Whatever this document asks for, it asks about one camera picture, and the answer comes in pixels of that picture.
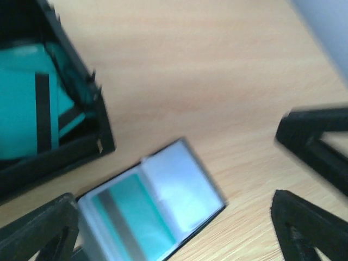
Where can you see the teal card stack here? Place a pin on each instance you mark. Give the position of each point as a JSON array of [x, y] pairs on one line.
[[37, 109]]

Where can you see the black leather card holder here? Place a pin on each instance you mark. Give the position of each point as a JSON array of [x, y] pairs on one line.
[[179, 185]]

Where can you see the black right card bin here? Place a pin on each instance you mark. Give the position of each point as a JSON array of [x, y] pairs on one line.
[[30, 22]]

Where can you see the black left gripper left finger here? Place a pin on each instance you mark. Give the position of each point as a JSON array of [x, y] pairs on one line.
[[50, 231]]

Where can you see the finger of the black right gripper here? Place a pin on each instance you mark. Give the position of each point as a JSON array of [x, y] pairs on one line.
[[300, 132]]

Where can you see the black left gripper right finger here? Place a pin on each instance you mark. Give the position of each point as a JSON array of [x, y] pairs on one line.
[[302, 227]]

